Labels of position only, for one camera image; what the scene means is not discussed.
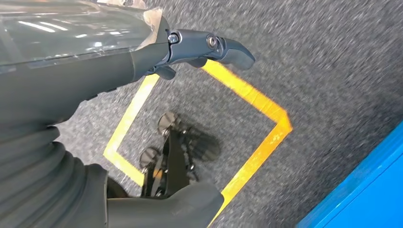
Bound blue metal shelf rack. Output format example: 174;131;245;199
296;121;403;228

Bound black robot foot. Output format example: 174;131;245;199
139;111;221;198

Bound yellow floor tape square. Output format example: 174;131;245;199
103;59;293;228

